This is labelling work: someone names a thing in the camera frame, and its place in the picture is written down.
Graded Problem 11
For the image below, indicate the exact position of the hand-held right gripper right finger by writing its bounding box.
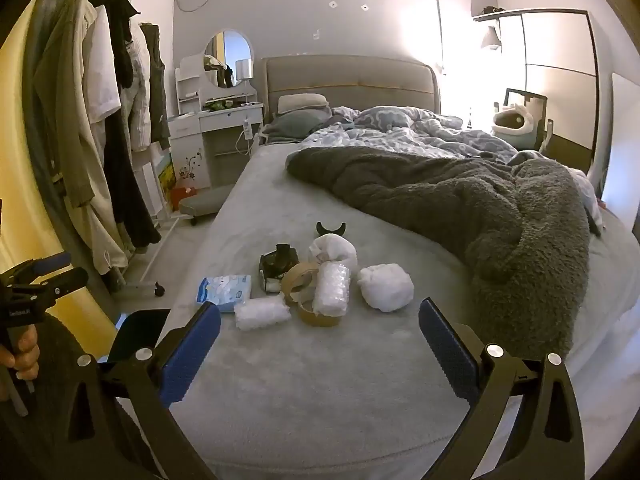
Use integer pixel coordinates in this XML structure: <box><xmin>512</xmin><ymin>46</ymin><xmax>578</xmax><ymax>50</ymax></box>
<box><xmin>419</xmin><ymin>297</ymin><xmax>586</xmax><ymax>480</ymax></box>

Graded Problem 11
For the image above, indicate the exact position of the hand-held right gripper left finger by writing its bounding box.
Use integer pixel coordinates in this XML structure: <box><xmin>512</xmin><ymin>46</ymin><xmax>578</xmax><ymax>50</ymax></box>
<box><xmin>52</xmin><ymin>302</ymin><xmax>222</xmax><ymax>480</ymax></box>

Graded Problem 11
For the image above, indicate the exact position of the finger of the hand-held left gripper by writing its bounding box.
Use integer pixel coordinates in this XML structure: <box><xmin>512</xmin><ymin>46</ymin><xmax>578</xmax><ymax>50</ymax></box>
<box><xmin>7</xmin><ymin>266</ymin><xmax>90</xmax><ymax>311</ymax></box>
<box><xmin>10</xmin><ymin>251</ymin><xmax>72</xmax><ymax>286</ymax></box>

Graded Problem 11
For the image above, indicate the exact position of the blue wet wipe packet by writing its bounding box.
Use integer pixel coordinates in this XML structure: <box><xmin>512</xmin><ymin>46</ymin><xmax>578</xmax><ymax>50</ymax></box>
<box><xmin>196</xmin><ymin>274</ymin><xmax>252</xmax><ymax>313</ymax></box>

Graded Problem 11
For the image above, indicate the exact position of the small clear plastic wad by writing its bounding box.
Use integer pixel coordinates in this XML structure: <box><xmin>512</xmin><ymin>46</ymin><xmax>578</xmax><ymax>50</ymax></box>
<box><xmin>234</xmin><ymin>297</ymin><xmax>292</xmax><ymax>332</ymax></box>

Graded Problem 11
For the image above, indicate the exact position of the round white tissue wad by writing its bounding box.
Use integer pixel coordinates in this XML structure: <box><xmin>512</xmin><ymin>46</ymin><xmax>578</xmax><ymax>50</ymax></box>
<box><xmin>356</xmin><ymin>265</ymin><xmax>416</xmax><ymax>312</ymax></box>

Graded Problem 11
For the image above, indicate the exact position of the black foil packet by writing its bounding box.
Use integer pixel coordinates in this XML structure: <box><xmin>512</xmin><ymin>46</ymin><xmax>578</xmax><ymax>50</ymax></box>
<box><xmin>258</xmin><ymin>252</ymin><xmax>297</xmax><ymax>293</ymax></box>

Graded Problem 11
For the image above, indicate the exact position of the brown packing tape roll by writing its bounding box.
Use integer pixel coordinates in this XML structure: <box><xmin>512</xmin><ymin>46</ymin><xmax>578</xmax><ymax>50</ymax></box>
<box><xmin>298</xmin><ymin>300</ymin><xmax>346</xmax><ymax>327</ymax></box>

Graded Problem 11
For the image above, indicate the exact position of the bubble wrap roll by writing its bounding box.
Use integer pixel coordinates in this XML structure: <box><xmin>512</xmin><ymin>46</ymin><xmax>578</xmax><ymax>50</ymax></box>
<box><xmin>311</xmin><ymin>260</ymin><xmax>352</xmax><ymax>317</ymax></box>

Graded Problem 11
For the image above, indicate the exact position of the beige masking tape roll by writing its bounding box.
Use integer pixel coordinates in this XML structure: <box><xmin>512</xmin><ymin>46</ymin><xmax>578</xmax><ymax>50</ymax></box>
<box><xmin>280</xmin><ymin>259</ymin><xmax>322</xmax><ymax>306</ymax></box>

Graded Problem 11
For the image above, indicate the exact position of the white paper towel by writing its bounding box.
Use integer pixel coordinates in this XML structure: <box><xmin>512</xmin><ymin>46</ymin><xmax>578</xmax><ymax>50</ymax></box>
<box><xmin>307</xmin><ymin>234</ymin><xmax>360</xmax><ymax>273</ymax></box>

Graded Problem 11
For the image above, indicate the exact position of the person's left hand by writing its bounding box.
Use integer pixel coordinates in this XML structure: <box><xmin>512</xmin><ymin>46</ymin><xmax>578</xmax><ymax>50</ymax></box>
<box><xmin>0</xmin><ymin>327</ymin><xmax>41</xmax><ymax>382</ymax></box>

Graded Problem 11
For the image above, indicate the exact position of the white wheeled clothes rack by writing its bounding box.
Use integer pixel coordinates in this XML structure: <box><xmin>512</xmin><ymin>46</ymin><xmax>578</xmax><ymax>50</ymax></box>
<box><xmin>117</xmin><ymin>145</ymin><xmax>182</xmax><ymax>297</ymax></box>

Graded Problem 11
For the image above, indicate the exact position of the black garment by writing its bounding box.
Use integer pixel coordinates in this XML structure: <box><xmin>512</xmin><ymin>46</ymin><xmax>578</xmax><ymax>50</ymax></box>
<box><xmin>87</xmin><ymin>0</ymin><xmax>162</xmax><ymax>251</ymax></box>

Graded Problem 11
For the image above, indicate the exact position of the red box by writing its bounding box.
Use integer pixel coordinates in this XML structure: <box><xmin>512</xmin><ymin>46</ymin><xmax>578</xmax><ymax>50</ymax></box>
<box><xmin>170</xmin><ymin>186</ymin><xmax>198</xmax><ymax>212</ymax></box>

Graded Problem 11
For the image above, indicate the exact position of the yellow picture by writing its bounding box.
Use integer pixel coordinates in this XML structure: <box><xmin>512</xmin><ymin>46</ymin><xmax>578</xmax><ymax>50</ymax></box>
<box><xmin>156</xmin><ymin>152</ymin><xmax>177</xmax><ymax>201</ymax></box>

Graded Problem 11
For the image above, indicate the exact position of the grey cushioned stool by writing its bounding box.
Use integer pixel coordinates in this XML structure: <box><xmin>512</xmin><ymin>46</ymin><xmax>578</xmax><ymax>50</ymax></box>
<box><xmin>178</xmin><ymin>189</ymin><xmax>233</xmax><ymax>226</ymax></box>

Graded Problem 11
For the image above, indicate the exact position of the grey fleece blanket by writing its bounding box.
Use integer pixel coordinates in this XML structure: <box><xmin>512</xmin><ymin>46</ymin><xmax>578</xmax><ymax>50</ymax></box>
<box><xmin>286</xmin><ymin>146</ymin><xmax>606</xmax><ymax>361</ymax></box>

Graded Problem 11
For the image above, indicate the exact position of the olive beige sweater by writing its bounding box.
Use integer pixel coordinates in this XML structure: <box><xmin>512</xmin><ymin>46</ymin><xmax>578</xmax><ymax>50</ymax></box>
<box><xmin>32</xmin><ymin>0</ymin><xmax>101</xmax><ymax>208</ymax></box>

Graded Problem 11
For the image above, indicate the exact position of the grey upholstered bed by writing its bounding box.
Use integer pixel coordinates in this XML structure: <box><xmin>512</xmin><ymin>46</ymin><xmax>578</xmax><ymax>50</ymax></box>
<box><xmin>165</xmin><ymin>55</ymin><xmax>640</xmax><ymax>480</ymax></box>

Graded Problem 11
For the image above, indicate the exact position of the grey hanging cloth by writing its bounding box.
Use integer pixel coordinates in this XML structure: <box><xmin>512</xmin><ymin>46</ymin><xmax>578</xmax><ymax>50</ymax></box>
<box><xmin>20</xmin><ymin>0</ymin><xmax>66</xmax><ymax>261</ymax></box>

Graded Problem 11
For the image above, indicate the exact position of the white jacket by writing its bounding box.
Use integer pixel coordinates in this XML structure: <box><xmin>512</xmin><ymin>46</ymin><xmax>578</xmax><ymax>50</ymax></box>
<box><xmin>122</xmin><ymin>35</ymin><xmax>153</xmax><ymax>153</ymax></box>

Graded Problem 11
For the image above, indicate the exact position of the white shirt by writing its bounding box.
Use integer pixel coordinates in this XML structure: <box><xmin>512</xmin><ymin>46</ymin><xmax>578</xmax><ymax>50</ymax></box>
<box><xmin>80</xmin><ymin>7</ymin><xmax>123</xmax><ymax>123</ymax></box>

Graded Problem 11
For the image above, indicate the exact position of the olive knit cardigan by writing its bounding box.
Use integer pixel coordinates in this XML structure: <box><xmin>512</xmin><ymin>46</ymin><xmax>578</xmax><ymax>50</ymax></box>
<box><xmin>140</xmin><ymin>22</ymin><xmax>172</xmax><ymax>151</ymax></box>

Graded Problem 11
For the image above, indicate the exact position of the white cloth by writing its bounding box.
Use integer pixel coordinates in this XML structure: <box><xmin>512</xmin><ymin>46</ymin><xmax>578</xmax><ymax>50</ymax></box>
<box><xmin>567</xmin><ymin>167</ymin><xmax>608</xmax><ymax>233</ymax></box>

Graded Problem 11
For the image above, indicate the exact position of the blue patterned duvet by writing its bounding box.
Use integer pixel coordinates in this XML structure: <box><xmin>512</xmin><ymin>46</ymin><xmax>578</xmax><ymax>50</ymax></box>
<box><xmin>300</xmin><ymin>105</ymin><xmax>521</xmax><ymax>166</ymax></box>

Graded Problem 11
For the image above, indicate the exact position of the white dressing table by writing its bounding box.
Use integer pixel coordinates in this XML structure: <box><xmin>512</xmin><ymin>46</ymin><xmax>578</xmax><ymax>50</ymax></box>
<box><xmin>167</xmin><ymin>52</ymin><xmax>266</xmax><ymax>191</ymax></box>

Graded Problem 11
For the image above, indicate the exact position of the green white cat bed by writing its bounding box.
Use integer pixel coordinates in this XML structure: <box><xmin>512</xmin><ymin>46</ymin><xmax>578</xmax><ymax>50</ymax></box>
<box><xmin>491</xmin><ymin>102</ymin><xmax>538</xmax><ymax>150</ymax></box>

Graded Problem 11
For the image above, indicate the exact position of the grey pillow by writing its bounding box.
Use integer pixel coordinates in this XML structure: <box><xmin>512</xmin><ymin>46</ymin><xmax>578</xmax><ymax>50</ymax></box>
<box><xmin>267</xmin><ymin>109</ymin><xmax>333</xmax><ymax>141</ymax></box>

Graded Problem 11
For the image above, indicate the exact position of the white panel board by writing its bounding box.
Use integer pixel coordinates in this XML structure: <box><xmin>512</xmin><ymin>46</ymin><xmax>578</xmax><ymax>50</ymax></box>
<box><xmin>599</xmin><ymin>72</ymin><xmax>640</xmax><ymax>213</ymax></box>

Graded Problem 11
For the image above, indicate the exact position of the beige pillow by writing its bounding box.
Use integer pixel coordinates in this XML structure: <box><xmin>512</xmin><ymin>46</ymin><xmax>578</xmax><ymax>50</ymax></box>
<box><xmin>276</xmin><ymin>93</ymin><xmax>331</xmax><ymax>113</ymax></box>

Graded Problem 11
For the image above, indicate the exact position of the oval mirror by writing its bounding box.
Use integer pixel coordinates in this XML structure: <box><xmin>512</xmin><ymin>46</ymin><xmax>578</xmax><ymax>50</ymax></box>
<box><xmin>203</xmin><ymin>29</ymin><xmax>255</xmax><ymax>88</ymax></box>

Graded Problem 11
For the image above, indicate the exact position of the white wardrobe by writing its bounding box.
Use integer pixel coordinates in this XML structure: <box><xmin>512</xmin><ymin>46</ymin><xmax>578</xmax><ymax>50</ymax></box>
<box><xmin>472</xmin><ymin>9</ymin><xmax>599</xmax><ymax>171</ymax></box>

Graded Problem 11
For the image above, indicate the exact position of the cream drawstring coat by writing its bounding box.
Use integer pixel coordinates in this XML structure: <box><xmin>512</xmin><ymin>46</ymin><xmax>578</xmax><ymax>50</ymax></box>
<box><xmin>60</xmin><ymin>125</ymin><xmax>132</xmax><ymax>277</ymax></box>

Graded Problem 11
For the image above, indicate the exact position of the white corded controller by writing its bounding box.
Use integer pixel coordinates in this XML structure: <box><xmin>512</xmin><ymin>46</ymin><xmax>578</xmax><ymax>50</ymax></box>
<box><xmin>235</xmin><ymin>119</ymin><xmax>256</xmax><ymax>157</ymax></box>

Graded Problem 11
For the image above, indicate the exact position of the black frame chair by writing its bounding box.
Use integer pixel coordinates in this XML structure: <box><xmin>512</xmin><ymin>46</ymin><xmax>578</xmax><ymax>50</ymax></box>
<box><xmin>502</xmin><ymin>87</ymin><xmax>551</xmax><ymax>152</ymax></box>

